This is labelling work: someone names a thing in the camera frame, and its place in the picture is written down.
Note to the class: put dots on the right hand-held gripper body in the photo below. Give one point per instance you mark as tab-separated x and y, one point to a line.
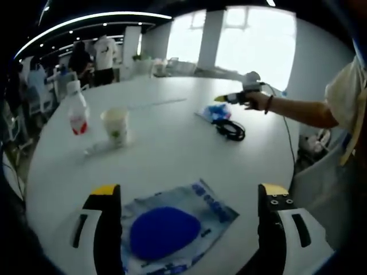
252	81

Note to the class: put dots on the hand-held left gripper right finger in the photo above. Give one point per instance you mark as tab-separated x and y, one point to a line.
271	229

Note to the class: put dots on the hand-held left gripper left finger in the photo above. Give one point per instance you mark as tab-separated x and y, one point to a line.
107	229

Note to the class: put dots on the small blue packet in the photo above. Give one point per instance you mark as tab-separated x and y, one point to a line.
216	111

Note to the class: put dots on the clear packet with blue pad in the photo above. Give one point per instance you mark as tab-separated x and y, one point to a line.
160	235

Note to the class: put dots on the white paper cup leaf print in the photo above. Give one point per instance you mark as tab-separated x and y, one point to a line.
116	126

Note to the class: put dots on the clear bottle with red label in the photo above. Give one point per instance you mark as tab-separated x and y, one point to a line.
77	114

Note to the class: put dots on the white round tabletop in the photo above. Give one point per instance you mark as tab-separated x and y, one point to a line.
172	157

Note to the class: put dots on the person's right hand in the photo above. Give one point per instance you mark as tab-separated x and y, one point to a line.
259	101

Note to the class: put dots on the small clear water bottle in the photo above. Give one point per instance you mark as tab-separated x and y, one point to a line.
284	93

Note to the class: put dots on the white mesh chair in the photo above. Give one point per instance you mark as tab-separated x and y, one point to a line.
321	194

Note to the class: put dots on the green potted plant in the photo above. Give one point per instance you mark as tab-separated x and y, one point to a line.
137	58

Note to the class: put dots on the curved ceiling light strip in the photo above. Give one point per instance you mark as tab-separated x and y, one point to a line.
86	24

